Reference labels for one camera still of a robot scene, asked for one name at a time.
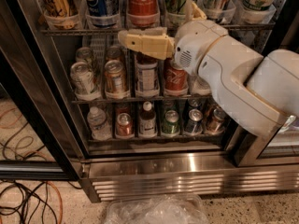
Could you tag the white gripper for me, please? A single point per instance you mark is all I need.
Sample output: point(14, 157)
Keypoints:
point(196, 46)

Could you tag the brown tea bottle middle shelf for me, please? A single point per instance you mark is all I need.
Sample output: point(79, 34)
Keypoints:
point(146, 75)

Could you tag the brown tea bottle bottom shelf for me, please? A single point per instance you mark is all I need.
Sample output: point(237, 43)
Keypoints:
point(147, 120)

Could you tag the brown tea bottle shelf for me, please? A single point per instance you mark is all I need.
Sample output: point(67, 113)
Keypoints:
point(147, 120)
point(146, 75)

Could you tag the orange can shelf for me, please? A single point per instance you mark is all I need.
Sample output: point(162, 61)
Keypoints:
point(116, 81)
point(115, 53)

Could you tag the orange can middle shelf front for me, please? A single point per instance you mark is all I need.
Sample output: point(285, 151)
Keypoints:
point(116, 81)

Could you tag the clear water bottle shelf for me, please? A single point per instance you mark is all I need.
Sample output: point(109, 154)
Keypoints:
point(100, 128)
point(199, 86)

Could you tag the clear plastic bag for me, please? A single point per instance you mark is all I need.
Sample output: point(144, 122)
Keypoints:
point(163, 209)

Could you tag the blue can bottom shelf rear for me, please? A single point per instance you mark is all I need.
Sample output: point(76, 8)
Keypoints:
point(194, 104)

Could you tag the silver can middle shelf front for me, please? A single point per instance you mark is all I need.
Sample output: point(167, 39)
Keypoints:
point(82, 77)

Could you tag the blue can bottom shelf front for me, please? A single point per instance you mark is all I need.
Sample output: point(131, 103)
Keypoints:
point(192, 124)

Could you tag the stainless steel glass-door fridge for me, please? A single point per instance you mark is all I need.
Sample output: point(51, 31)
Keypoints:
point(36, 58)

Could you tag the red coke can top shelf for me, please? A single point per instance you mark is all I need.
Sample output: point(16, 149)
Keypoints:
point(142, 12)

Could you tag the clear water bottle middle shelf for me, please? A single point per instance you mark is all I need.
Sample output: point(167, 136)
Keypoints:
point(199, 86)

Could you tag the blue pepsi can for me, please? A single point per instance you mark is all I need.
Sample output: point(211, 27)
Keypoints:
point(103, 13)

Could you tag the clear water bottle bottom shelf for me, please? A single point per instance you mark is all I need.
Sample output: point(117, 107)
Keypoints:
point(100, 128)

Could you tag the blue can shelf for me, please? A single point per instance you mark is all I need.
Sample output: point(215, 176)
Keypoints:
point(192, 124)
point(194, 104)

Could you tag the yellow can top shelf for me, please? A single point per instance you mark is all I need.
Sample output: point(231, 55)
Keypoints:
point(62, 9)

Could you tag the silver can middle shelf rear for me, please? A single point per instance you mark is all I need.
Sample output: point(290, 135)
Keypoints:
point(85, 54)

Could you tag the orange can middle shelf rear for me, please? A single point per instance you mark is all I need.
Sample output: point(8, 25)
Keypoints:
point(115, 53)

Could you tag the gold can bottom shelf front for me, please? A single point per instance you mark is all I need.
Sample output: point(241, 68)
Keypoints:
point(215, 122)

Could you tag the red coke can middle front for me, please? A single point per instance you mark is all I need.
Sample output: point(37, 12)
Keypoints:
point(175, 78)

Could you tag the red can bottom shelf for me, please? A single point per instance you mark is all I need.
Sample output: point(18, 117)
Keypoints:
point(124, 125)

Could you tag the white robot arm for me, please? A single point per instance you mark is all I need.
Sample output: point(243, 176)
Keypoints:
point(259, 93)

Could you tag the silver can shelf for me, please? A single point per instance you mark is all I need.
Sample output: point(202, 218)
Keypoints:
point(85, 54)
point(82, 77)

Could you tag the green can bottom shelf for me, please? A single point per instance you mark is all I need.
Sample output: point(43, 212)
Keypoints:
point(170, 122)

